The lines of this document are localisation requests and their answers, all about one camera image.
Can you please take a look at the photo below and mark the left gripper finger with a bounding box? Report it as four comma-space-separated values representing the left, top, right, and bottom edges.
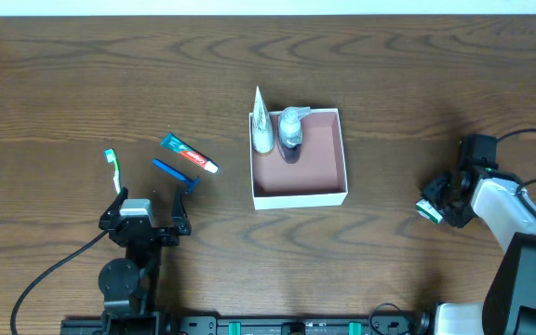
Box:
171, 187, 188, 227
100, 187, 128, 223

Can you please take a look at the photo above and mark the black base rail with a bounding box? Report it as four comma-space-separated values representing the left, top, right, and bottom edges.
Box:
60, 312, 433, 335

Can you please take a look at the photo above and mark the green soap bar package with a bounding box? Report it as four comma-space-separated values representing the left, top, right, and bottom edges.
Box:
415, 198, 444, 224

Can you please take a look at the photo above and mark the white box pink interior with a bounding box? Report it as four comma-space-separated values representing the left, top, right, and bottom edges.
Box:
249, 108, 348, 210

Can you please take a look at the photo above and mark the blue disposable razor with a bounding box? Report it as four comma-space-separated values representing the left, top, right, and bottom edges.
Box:
153, 158, 199, 194

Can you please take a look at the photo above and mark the white Pantene tube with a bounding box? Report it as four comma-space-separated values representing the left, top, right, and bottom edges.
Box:
252, 87, 275, 154

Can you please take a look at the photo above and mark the blue pump soap bottle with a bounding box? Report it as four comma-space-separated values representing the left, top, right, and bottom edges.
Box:
278, 107, 311, 164

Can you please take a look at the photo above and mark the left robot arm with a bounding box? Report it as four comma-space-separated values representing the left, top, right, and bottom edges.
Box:
98, 188, 192, 317

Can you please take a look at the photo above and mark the green white toothbrush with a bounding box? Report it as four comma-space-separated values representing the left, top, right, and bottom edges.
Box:
104, 149, 121, 194

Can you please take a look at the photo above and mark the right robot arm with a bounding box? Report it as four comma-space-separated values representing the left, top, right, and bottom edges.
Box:
416, 168, 536, 334

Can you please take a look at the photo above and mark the left black cable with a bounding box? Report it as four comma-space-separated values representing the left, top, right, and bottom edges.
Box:
9, 230, 110, 335

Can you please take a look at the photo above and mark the Colgate toothpaste tube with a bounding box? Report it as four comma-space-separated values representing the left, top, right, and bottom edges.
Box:
161, 133, 219, 173

